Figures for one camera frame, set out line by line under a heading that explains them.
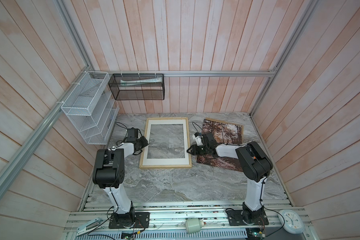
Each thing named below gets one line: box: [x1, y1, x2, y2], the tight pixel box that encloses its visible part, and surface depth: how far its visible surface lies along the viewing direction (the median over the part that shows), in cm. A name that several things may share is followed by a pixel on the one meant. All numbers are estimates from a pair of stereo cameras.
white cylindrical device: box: [185, 218, 205, 234], surface depth 67 cm
